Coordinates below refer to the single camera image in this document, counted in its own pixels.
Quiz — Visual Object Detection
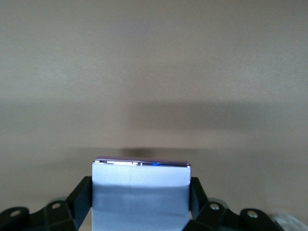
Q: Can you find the lavender flip phone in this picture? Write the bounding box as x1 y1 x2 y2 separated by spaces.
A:
91 157 192 231

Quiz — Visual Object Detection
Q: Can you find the brown table cover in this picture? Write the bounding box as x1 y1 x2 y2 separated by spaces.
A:
0 0 308 231

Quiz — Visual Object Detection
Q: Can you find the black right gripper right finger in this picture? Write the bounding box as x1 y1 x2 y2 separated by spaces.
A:
186 177 283 231

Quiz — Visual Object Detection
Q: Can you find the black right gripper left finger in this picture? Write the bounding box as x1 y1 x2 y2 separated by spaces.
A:
0 176 93 231

